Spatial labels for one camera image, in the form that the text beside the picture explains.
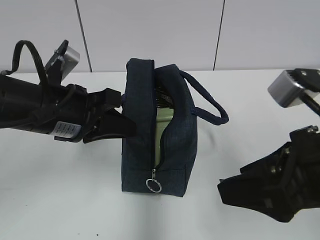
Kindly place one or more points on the dark blue lunch bag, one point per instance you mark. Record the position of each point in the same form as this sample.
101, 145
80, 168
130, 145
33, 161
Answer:
165, 103

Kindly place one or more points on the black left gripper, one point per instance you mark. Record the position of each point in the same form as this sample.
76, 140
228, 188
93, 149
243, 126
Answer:
71, 114

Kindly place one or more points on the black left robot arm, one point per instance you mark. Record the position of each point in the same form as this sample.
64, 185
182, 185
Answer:
20, 102

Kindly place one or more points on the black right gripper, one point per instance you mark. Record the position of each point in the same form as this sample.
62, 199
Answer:
281, 183

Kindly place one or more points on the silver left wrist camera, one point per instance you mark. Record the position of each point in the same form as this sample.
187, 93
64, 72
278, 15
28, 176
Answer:
62, 62

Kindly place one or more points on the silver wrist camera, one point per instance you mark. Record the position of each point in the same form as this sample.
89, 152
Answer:
297, 86
62, 62

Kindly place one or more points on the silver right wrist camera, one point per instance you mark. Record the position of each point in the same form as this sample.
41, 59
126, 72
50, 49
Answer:
297, 86

